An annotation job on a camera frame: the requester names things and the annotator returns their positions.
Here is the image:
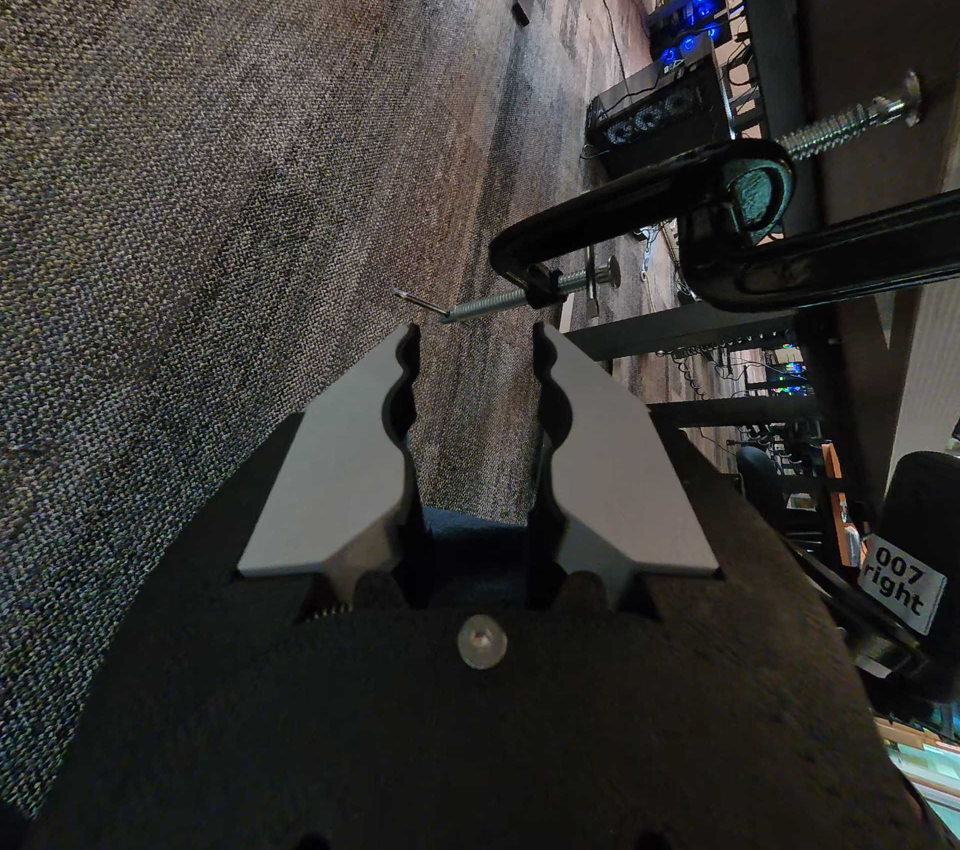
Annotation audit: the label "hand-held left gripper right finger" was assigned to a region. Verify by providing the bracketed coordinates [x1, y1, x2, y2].
[526, 322, 726, 611]

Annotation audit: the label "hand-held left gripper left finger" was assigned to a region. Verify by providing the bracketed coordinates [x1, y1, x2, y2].
[234, 323, 430, 607]

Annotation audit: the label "black C-clamp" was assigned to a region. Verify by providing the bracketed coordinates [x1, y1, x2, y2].
[393, 139, 751, 328]
[677, 68, 960, 313]

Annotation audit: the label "person's dark trousers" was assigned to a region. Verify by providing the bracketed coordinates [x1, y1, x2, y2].
[405, 430, 543, 613]

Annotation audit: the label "black desktop computer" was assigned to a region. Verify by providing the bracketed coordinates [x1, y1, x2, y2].
[587, 56, 735, 182]

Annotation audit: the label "black computer with blue lights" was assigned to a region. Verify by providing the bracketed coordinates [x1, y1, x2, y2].
[646, 0, 735, 65]

